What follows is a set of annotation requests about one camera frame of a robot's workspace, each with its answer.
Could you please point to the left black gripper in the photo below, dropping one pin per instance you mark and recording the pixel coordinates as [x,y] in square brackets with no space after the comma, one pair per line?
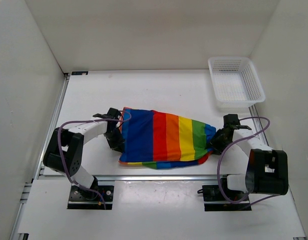
[118,144]

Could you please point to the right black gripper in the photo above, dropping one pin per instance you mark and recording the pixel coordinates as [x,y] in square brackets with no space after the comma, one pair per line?
[218,149]

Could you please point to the rainbow striped shorts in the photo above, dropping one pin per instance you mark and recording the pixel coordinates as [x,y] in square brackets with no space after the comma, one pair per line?
[159,140]

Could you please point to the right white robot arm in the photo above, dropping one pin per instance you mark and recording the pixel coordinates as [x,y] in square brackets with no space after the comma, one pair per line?
[267,169]

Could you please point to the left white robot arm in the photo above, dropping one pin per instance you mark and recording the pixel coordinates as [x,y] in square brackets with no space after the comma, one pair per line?
[65,150]

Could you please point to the white plastic basket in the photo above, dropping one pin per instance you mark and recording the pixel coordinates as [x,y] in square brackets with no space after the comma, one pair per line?
[235,82]

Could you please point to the black corner label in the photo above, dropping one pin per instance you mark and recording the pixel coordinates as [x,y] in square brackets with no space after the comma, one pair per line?
[79,73]

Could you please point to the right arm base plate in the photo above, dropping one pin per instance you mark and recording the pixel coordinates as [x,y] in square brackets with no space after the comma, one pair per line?
[215,202]

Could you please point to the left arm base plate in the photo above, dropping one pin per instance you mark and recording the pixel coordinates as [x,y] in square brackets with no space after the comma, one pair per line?
[85,200]

